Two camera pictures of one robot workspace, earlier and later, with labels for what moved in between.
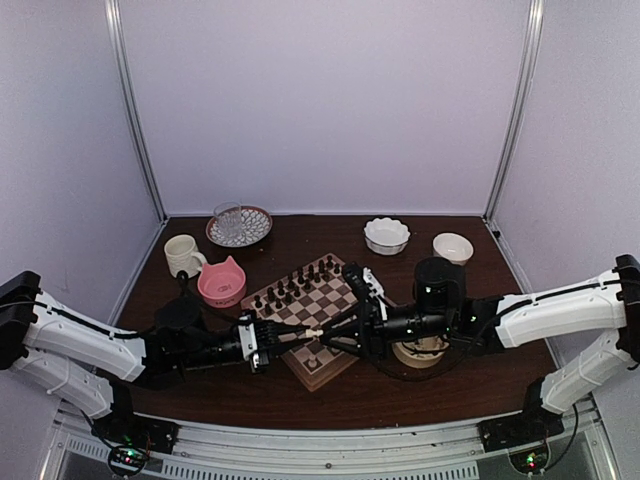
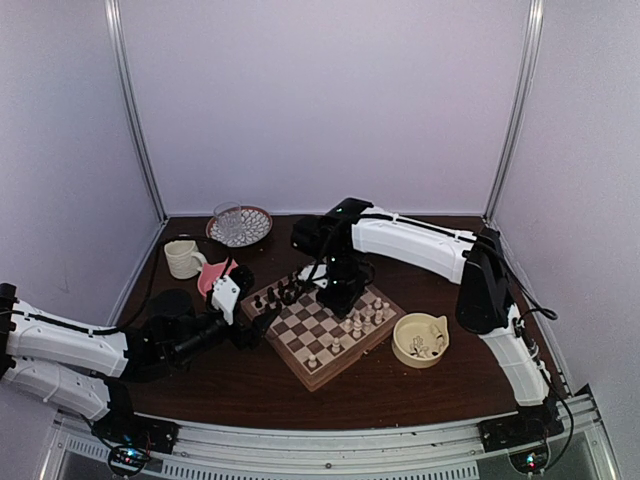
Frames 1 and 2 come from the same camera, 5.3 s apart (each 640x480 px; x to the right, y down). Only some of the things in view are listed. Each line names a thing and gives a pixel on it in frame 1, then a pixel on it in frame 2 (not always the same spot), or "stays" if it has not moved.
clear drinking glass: x=229 y=216 stays
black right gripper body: x=433 y=324 -> x=350 y=280
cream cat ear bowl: x=421 y=352 stays
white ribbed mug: x=183 y=255 stays
